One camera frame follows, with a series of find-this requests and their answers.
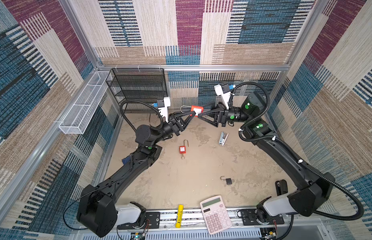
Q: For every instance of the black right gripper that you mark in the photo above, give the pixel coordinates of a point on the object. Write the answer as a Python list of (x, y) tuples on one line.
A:
[(221, 116)]

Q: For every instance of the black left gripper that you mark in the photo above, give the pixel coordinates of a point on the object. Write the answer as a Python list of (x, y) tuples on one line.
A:
[(174, 126)]

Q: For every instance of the red padlock with label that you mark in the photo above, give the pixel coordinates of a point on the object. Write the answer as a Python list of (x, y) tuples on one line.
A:
[(197, 109)]

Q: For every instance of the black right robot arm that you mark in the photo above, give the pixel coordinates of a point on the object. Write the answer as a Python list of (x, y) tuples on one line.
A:
[(313, 187)]

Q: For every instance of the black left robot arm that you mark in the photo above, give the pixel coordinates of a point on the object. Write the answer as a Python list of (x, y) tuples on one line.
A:
[(97, 210)]

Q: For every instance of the grey stapler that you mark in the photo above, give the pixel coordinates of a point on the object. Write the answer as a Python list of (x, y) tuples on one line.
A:
[(223, 138)]

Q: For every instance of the black mesh shelf rack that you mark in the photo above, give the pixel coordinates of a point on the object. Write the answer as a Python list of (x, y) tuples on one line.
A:
[(145, 84)]

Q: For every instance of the small black padlock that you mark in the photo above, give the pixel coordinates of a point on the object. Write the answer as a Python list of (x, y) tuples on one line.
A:
[(228, 181)]

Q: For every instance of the dark blue book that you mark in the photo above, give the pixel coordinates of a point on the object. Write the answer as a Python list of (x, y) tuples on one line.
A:
[(127, 160)]

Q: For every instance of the yellow marker pen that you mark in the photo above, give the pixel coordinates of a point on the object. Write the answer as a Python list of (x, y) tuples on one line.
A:
[(179, 216)]

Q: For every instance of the pink calculator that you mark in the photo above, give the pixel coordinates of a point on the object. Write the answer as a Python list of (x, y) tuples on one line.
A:
[(215, 215)]

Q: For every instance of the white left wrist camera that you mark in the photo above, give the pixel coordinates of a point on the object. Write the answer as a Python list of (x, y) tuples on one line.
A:
[(162, 105)]

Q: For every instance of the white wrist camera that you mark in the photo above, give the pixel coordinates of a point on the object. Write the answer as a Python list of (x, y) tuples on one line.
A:
[(162, 105), (224, 91)]

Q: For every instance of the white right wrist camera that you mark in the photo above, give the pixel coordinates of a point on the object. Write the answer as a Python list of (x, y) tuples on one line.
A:
[(224, 91)]

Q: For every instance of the white wire mesh basket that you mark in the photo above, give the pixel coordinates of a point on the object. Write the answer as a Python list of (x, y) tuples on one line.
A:
[(81, 112)]

